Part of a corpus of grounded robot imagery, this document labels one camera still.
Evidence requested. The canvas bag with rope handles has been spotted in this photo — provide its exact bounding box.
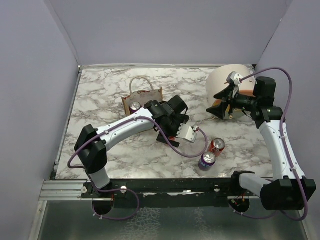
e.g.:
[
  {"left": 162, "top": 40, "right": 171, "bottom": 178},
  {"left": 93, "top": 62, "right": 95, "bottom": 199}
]
[{"left": 121, "top": 75, "right": 164, "bottom": 116}]

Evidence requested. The purple can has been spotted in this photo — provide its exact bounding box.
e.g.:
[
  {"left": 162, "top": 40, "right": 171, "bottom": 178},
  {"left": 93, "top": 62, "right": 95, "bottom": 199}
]
[
  {"left": 129, "top": 101, "right": 141, "bottom": 115},
  {"left": 198, "top": 151, "right": 216, "bottom": 171}
]

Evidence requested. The red cola can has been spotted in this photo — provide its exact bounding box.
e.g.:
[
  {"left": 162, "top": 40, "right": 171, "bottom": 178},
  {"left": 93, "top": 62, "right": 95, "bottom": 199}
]
[
  {"left": 168, "top": 136, "right": 176, "bottom": 141},
  {"left": 207, "top": 138, "right": 225, "bottom": 157}
]

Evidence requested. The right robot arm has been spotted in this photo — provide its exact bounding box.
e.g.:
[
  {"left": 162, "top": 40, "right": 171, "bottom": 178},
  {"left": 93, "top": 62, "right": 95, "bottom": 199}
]
[{"left": 206, "top": 72, "right": 316, "bottom": 211}]

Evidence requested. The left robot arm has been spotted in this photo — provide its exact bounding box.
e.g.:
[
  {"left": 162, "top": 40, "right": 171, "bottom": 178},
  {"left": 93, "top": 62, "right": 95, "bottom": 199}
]
[{"left": 74, "top": 95, "right": 196, "bottom": 189}]

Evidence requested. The cream and orange bread box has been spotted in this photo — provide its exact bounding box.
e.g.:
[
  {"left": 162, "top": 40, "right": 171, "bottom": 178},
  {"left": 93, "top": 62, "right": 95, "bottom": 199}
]
[{"left": 205, "top": 64, "right": 256, "bottom": 108}]

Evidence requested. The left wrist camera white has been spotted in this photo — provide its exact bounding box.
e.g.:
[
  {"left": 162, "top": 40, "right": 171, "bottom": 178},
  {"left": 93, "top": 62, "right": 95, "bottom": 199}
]
[{"left": 176, "top": 123, "right": 199, "bottom": 143}]

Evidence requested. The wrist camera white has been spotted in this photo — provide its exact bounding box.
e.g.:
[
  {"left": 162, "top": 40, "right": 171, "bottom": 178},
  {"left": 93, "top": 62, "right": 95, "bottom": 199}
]
[
  {"left": 226, "top": 71, "right": 243, "bottom": 86},
  {"left": 176, "top": 123, "right": 199, "bottom": 143}
]

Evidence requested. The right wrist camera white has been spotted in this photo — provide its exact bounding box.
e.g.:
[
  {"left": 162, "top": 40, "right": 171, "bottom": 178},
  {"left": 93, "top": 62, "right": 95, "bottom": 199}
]
[{"left": 226, "top": 71, "right": 243, "bottom": 86}]

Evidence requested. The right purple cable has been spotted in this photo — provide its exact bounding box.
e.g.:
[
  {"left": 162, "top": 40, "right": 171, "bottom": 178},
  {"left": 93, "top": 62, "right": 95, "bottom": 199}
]
[{"left": 231, "top": 67, "right": 310, "bottom": 222}]

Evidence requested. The purple cable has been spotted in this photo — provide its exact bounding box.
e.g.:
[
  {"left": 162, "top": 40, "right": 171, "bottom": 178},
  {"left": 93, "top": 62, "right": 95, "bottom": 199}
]
[
  {"left": 231, "top": 67, "right": 310, "bottom": 222},
  {"left": 67, "top": 117, "right": 209, "bottom": 221}
]

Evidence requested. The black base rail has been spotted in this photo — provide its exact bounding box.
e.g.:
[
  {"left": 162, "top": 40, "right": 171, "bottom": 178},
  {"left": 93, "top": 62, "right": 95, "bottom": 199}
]
[{"left": 82, "top": 171, "right": 260, "bottom": 209}]

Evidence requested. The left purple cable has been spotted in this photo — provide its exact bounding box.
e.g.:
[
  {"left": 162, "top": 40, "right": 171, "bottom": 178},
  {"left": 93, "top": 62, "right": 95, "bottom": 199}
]
[{"left": 67, "top": 117, "right": 209, "bottom": 221}]

